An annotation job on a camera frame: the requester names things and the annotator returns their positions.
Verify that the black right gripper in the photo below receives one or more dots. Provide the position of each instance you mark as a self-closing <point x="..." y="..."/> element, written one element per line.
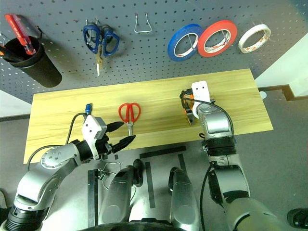
<point x="189" y="118"/>

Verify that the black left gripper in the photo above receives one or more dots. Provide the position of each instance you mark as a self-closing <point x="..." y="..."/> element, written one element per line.
<point x="105" y="146"/>

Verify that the orange black pliers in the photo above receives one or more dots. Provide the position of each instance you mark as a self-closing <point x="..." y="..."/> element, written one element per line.
<point x="187" y="103"/>

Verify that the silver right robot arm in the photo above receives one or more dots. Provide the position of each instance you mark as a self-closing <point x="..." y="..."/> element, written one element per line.
<point x="216" y="125"/>

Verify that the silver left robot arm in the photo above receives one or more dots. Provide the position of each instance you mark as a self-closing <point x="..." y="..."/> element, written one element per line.
<point x="55" y="156"/>

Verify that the wide black floor tape strip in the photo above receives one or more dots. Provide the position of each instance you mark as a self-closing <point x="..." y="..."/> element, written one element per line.
<point x="163" y="152"/>

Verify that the short black floor tape strip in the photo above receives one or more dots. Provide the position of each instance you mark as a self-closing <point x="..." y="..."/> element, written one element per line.
<point x="182" y="163"/>

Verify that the long black floor tape strip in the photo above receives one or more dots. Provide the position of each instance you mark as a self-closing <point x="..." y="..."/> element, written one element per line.
<point x="150" y="185"/>

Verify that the blue tape roll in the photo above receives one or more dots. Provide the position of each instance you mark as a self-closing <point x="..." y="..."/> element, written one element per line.
<point x="172" y="44"/>

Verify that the grey perforated pegboard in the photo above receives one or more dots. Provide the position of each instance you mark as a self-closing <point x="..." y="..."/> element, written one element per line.
<point x="144" y="55"/>

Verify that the red tape roll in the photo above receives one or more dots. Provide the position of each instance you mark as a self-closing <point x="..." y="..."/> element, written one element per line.
<point x="209" y="29"/>

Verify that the white tape roll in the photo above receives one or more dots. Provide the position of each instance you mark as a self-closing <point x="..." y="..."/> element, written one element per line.
<point x="247" y="32"/>

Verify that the silver left robot leg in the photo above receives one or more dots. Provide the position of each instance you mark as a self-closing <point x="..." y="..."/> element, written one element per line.
<point x="118" y="192"/>

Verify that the silver robot leg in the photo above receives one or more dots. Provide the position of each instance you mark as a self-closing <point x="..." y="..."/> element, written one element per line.
<point x="118" y="192"/>
<point x="183" y="199"/>

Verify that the small white plastic piece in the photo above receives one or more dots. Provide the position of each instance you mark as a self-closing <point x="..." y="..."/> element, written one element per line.
<point x="263" y="95"/>

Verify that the silver right robot leg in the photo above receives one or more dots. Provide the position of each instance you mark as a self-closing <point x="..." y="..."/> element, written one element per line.
<point x="183" y="199"/>

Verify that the black cup holder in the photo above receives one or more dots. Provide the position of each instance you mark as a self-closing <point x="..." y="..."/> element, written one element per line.
<point x="41" y="69"/>

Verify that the silver scissors hook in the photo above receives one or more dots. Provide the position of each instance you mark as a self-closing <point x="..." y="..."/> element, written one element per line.
<point x="96" y="21"/>

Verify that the grey white sneaker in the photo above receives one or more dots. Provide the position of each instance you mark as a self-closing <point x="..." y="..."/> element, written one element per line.
<point x="3" y="199"/>

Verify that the black shoe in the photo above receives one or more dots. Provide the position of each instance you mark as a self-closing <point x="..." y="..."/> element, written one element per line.
<point x="298" y="219"/>

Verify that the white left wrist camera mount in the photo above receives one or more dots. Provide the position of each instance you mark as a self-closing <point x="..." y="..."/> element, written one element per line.
<point x="90" y="127"/>

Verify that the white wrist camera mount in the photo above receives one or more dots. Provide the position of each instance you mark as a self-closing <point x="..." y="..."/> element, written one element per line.
<point x="90" y="127"/>
<point x="201" y="90"/>

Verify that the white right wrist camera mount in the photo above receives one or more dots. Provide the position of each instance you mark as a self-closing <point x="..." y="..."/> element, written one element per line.
<point x="201" y="90"/>

